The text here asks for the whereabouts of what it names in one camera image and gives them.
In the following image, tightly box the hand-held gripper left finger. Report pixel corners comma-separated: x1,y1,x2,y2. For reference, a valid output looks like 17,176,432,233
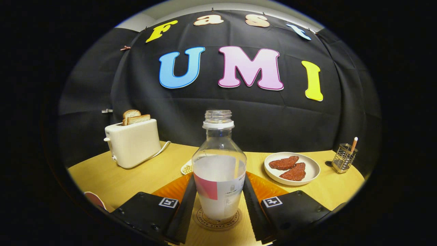
110,173,198,245

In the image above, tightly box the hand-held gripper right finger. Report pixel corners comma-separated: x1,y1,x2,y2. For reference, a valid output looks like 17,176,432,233
242,172,332,245

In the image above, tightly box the round wooden coaster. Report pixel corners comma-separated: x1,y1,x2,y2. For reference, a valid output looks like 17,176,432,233
193,207,242,231

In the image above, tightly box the clear juice bottle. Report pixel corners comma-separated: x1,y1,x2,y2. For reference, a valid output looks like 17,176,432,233
192,110,247,221

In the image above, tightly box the cream cup with wooden handle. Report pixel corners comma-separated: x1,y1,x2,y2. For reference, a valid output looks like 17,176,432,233
84,191,107,211

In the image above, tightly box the wooden table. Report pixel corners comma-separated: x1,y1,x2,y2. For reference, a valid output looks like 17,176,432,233
68,141,366,246

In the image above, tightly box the red meat piece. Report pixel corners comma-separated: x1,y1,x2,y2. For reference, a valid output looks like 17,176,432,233
269,156,299,170
279,163,306,181

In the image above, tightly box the white round plate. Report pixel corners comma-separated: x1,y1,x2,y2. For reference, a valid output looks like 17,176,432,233
264,152,321,186

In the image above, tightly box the cream toaster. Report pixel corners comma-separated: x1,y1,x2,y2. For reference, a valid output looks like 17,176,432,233
104,119,161,169

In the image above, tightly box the toast slice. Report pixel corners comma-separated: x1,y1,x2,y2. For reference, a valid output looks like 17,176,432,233
123,110,141,126
126,114,151,125

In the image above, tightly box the white toaster cable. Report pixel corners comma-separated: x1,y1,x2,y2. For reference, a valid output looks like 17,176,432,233
150,141,171,159

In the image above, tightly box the metal wire holder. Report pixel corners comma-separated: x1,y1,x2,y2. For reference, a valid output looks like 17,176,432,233
332,143,358,174

